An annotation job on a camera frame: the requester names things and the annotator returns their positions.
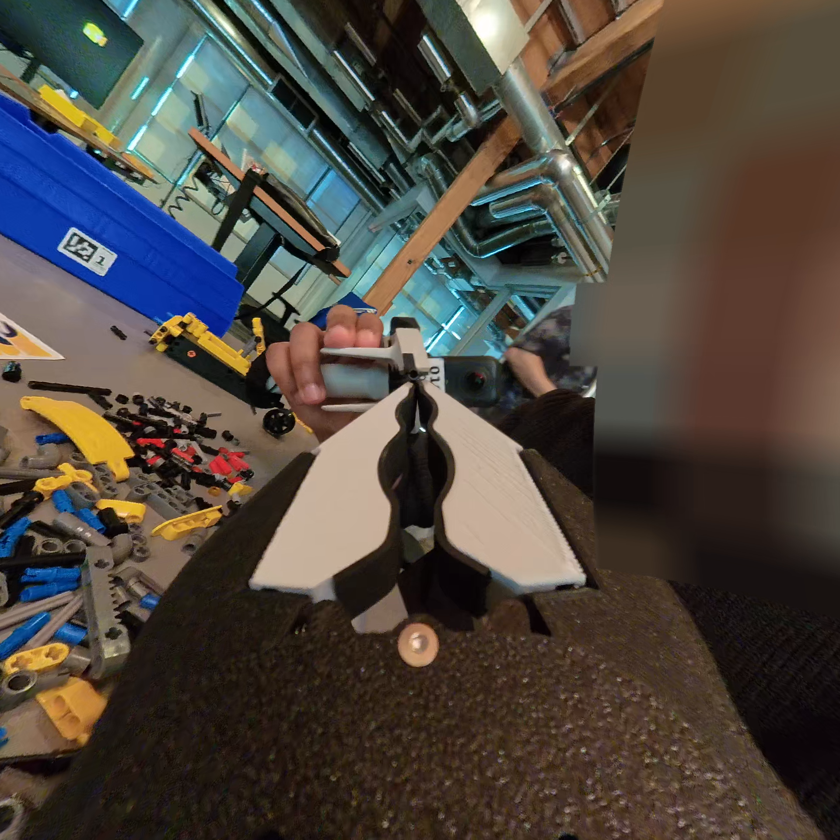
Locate pile of mixed brick parts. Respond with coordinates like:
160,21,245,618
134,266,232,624
0,364,257,840

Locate yellow arch panel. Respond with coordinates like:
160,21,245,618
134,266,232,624
20,395,135,481

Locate pile of black red pins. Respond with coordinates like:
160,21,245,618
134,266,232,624
98,392,257,490

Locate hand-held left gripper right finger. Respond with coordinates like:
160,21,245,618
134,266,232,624
425,386,588,618

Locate person's right hand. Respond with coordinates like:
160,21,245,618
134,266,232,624
266,304,385,444

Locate metal ceiling ducts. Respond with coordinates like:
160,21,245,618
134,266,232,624
184,0,631,283

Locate blue plastic bin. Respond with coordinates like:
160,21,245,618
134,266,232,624
0,92,245,336

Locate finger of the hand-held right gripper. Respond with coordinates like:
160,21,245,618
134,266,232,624
395,330,430,375

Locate black axle rod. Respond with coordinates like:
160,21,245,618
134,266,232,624
28,379,114,411

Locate grey gear rack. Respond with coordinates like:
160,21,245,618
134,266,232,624
82,545,132,680

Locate black bag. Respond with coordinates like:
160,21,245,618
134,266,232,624
262,177,342,253

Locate yellow bin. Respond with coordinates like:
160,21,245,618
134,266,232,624
36,84,122,148

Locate yellow grey sticker sheet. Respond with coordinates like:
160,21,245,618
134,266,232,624
0,311,65,362

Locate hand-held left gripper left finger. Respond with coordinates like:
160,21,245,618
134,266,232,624
248,382,417,621

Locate wooden post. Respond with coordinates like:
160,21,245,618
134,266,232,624
361,118,526,316

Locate yellow black brick model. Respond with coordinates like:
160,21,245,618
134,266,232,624
150,312,284,411

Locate black monitor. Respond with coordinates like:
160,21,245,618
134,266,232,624
0,0,145,111

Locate wooden-top standing desk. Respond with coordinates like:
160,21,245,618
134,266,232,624
189,126,352,309

